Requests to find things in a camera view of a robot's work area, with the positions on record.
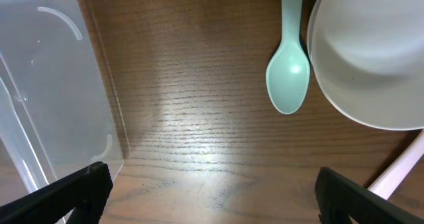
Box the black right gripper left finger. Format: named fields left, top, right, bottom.
left=1, top=162, right=113, bottom=224

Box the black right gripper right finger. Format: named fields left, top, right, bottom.
left=315, top=167, right=423, bottom=224

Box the pink plastic fork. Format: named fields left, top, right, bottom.
left=368, top=131, right=423, bottom=200

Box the clear plastic container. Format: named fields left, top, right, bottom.
left=1, top=0, right=124, bottom=205

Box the mint green plastic spoon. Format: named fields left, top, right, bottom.
left=266, top=0, right=310, bottom=115

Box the white plastic bowl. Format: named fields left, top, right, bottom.
left=307, top=0, right=423, bottom=131

